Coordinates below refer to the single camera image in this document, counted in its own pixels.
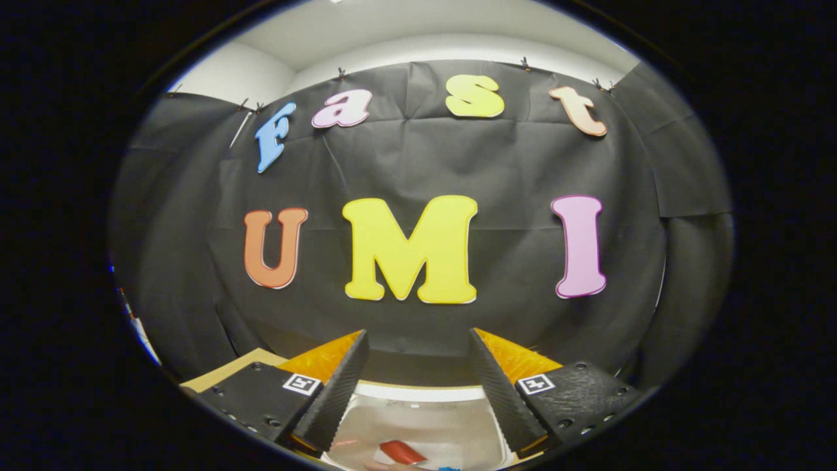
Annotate wooden desktop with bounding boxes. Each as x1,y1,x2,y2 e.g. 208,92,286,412
180,348,288,394

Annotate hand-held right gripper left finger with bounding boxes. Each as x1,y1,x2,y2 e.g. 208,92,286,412
196,329,371,453

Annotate red pop can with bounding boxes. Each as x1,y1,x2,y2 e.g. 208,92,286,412
379,440,429,466

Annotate white desktop garbage bin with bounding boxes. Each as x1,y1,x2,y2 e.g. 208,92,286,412
320,381,517,471

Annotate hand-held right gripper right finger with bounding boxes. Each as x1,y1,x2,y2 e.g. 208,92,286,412
468,328,645,455

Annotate black backdrop cloth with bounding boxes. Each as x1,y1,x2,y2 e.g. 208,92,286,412
110,59,734,393

